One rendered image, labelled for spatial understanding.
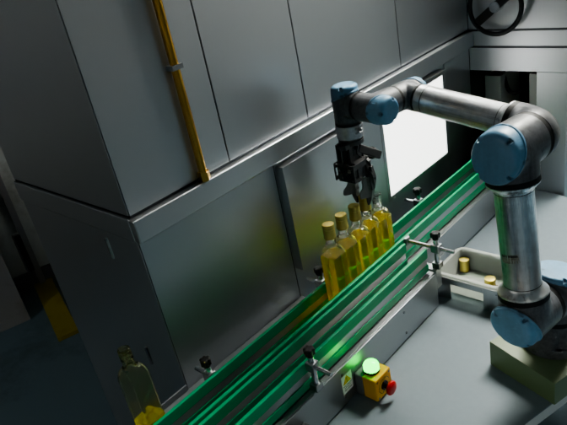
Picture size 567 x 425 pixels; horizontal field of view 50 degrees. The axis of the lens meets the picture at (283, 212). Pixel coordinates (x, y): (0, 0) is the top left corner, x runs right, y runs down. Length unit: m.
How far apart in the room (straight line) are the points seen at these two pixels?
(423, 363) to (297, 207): 0.57
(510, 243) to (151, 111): 0.85
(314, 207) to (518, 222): 0.65
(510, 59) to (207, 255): 1.46
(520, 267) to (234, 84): 0.81
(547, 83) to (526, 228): 1.15
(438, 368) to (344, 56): 0.95
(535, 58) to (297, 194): 1.14
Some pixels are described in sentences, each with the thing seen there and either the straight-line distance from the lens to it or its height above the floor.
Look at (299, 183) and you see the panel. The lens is 1.75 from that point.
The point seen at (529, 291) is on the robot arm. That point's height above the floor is 1.08.
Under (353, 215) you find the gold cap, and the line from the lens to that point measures 1.76.
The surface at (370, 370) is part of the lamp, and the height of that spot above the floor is 0.84.
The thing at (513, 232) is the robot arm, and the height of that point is 1.23.
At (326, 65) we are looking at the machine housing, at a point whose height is 1.52.
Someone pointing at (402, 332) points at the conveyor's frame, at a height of 0.79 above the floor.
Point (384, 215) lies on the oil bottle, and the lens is 1.86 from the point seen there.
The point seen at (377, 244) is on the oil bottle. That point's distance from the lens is 1.86.
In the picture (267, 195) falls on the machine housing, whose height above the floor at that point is 1.25.
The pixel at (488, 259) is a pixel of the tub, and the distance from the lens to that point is 2.09.
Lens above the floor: 1.96
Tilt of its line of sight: 26 degrees down
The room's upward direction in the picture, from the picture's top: 12 degrees counter-clockwise
